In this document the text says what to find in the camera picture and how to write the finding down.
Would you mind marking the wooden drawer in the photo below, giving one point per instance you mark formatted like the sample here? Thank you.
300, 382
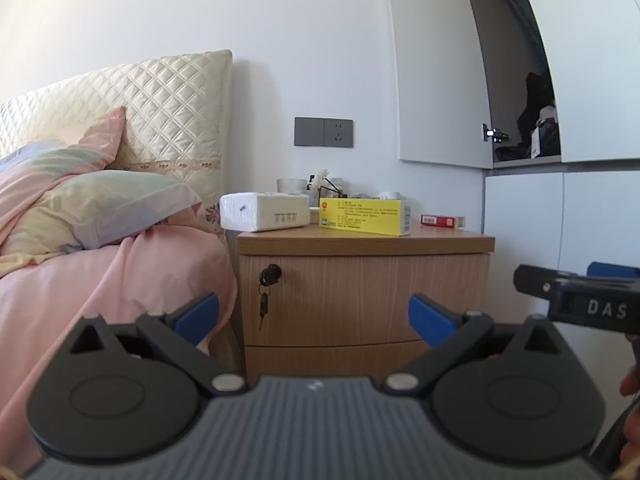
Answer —
350, 295
325, 360

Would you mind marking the white lower cabinet doors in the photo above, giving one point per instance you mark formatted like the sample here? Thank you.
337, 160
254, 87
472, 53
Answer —
550, 220

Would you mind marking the black bag with white label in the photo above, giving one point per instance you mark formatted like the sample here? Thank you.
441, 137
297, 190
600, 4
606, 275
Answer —
545, 137

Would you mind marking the dark clothes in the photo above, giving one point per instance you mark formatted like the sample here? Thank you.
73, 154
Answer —
537, 95

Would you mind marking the metal door hinge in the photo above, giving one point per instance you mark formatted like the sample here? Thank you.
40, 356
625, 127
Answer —
494, 133

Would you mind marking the white artificial flower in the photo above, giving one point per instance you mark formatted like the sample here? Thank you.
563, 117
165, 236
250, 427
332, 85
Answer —
319, 178

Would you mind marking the clear glass cup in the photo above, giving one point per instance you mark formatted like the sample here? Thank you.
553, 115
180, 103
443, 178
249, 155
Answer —
291, 186

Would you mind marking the pink duvet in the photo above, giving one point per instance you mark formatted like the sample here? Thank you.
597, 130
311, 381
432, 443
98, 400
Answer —
90, 285

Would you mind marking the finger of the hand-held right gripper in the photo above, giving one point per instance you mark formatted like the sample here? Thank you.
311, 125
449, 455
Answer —
612, 269
575, 305

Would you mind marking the pastel striped pillow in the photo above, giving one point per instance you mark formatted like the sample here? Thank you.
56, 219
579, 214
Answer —
115, 205

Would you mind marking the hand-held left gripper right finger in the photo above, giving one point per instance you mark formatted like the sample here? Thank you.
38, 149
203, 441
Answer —
426, 317

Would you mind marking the pink pillow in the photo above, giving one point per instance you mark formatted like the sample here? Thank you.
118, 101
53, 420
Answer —
95, 145

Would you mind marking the open white wardrobe door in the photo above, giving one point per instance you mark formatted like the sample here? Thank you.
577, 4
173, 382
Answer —
435, 60

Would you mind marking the red cigarette box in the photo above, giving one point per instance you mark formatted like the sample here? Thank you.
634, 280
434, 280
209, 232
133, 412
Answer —
442, 221

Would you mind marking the cream quilted headboard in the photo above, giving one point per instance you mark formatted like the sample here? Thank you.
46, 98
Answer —
175, 95

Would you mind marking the black drawer key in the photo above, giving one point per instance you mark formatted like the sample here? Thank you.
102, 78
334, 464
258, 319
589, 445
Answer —
269, 280

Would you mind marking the wooden nightstand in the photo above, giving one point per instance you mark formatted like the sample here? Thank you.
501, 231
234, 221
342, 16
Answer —
350, 245

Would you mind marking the white tissue pack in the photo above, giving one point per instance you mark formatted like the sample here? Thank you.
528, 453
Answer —
265, 212

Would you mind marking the grey wall socket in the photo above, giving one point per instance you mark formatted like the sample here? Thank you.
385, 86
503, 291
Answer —
339, 133

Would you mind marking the yellow box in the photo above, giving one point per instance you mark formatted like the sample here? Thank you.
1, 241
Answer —
365, 217

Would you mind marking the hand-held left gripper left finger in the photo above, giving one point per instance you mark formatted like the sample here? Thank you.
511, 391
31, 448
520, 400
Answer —
196, 316

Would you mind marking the person's right hand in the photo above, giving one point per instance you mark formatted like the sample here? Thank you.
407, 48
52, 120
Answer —
631, 430

